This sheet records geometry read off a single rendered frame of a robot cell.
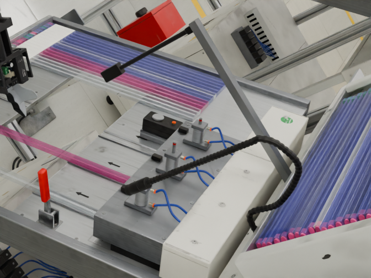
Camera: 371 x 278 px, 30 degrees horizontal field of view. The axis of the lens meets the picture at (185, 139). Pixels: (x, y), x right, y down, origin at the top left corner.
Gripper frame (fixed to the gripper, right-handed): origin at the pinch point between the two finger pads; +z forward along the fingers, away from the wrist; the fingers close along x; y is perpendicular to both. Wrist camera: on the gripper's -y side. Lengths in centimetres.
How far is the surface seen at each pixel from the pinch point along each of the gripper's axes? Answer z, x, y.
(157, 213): 12.7, -0.1, 29.3
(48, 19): 1, 56, -31
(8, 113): 7.0, 17.3, -14.4
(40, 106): 49, 96, -76
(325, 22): 115, 377, -53
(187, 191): 13.1, 7.9, 31.0
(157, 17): 12, 92, -19
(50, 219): 12.4, -7.0, 12.6
